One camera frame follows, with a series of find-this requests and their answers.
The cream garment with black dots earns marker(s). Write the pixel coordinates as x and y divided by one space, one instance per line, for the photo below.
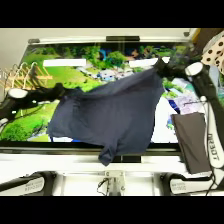
216 53

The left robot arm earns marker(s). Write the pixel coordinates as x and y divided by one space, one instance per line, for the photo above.
20 96

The silver frame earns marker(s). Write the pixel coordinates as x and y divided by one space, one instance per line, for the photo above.
115 176

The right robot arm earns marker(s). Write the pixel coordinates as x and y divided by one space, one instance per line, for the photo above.
207 87

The navy blue T-shirt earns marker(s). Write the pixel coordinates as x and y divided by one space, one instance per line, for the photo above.
113 110

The dark grey folded garment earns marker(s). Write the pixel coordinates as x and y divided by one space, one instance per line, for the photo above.
192 140

